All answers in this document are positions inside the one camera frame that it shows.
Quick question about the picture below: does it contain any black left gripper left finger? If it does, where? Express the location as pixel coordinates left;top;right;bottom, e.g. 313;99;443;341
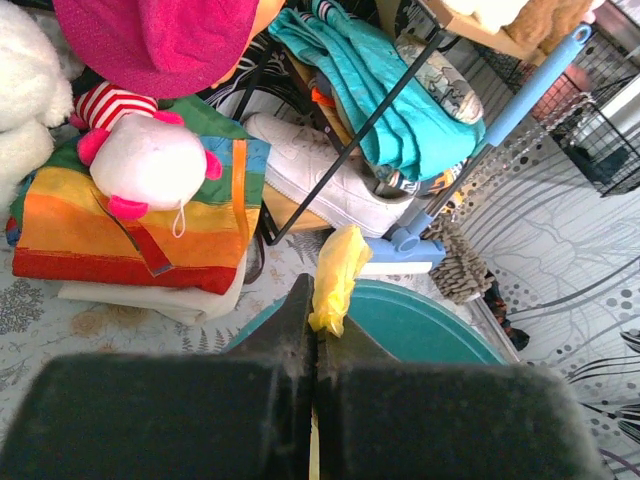
1;274;315;479

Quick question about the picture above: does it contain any teal plastic trash bin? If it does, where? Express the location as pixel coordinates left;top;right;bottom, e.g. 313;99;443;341
222;274;506;371

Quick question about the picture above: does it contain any teal folded cloth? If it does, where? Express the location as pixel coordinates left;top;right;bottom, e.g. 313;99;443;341
269;1;485;181

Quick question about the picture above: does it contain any yellow plastic trash bag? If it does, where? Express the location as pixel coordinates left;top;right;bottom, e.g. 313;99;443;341
308;225;373;338

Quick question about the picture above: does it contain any magenta hanging cloth bag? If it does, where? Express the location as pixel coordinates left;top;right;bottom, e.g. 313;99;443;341
53;0;259;98

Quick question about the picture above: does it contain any white fluffy sheep plush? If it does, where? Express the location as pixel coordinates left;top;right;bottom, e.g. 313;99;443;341
1;1;73;216

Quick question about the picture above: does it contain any black wire basket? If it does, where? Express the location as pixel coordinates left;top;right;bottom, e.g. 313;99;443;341
530;27;639;197

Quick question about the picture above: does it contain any grey chenille duster mop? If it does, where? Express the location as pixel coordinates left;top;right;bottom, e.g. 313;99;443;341
422;216;495;305

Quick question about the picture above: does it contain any black orange patterned item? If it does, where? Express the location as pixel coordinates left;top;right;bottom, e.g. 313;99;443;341
483;280;530;351

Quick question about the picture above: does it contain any blue handled floor sweeper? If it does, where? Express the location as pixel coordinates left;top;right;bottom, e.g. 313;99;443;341
359;22;594;276

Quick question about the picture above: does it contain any grey patterned pouch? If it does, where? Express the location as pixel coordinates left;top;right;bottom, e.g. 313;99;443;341
394;34;484;125

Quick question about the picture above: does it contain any pink white plush doll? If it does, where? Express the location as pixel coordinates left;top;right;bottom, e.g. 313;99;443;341
70;81;223;220

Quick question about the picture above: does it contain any colourful folded cloth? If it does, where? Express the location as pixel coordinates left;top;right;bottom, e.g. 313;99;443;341
7;96;270;294

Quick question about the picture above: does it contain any white sneaker on shelf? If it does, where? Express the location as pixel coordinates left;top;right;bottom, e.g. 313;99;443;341
242;112;416;239

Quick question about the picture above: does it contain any brown teddy bear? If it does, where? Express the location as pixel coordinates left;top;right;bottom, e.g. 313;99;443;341
504;0;600;54

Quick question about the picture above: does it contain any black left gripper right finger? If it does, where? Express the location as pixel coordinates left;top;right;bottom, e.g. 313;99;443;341
314;322;607;479

